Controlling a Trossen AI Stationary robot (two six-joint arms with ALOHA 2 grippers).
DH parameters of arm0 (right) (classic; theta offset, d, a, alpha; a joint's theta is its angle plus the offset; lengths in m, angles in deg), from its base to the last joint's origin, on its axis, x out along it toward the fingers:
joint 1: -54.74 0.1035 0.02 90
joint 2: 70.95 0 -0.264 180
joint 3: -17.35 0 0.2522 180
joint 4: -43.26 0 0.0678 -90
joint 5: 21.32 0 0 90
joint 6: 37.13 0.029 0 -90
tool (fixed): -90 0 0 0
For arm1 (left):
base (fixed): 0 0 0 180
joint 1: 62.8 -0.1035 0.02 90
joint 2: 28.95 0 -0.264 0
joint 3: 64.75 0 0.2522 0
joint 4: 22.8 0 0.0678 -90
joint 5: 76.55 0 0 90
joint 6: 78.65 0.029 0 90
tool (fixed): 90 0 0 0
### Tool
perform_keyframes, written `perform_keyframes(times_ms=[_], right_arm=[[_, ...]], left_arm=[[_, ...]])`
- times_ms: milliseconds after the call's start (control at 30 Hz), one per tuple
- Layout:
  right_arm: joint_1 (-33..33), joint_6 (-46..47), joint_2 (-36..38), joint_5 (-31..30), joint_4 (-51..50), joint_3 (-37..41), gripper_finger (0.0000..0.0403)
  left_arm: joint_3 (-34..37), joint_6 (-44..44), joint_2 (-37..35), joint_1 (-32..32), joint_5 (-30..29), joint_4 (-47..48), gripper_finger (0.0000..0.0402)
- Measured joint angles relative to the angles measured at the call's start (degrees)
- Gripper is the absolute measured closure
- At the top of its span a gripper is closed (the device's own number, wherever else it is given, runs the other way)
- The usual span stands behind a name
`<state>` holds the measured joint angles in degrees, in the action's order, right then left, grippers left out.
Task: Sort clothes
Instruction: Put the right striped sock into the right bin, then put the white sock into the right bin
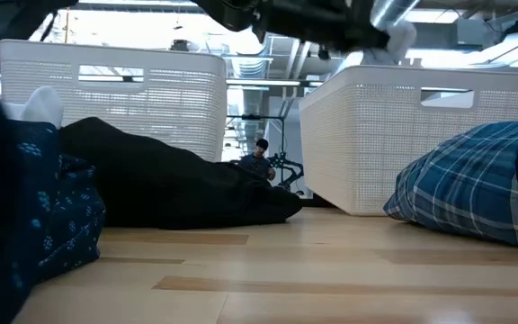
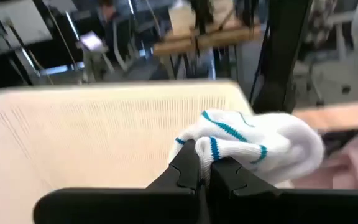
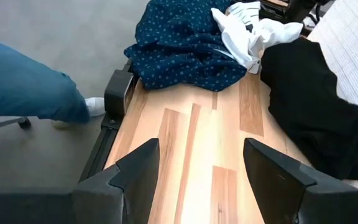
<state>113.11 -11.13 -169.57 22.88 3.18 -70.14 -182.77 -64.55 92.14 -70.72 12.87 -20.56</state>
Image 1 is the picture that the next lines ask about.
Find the white blue striped cloth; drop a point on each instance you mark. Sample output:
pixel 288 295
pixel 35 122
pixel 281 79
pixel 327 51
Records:
pixel 400 42

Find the black garment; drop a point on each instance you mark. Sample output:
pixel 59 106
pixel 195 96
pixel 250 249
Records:
pixel 173 189

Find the blue plaid garment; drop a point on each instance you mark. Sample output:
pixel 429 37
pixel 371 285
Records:
pixel 475 189

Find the navy dotted garment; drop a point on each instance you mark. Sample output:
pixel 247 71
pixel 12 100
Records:
pixel 38 207

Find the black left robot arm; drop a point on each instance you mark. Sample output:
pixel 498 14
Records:
pixel 11 20

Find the black background robot arm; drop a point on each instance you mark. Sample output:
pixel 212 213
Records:
pixel 288 173

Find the black background stand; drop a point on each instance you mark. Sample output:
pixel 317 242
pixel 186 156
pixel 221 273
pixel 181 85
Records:
pixel 252 117

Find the white perforated plastic basket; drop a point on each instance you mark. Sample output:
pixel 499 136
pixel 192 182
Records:
pixel 173 108
pixel 376 148

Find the person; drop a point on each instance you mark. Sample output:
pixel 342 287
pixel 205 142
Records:
pixel 257 163

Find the silver ventilation duct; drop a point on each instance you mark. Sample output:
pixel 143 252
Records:
pixel 387 12

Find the ribbed ceiling duct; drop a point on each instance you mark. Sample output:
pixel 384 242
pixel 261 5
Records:
pixel 250 67

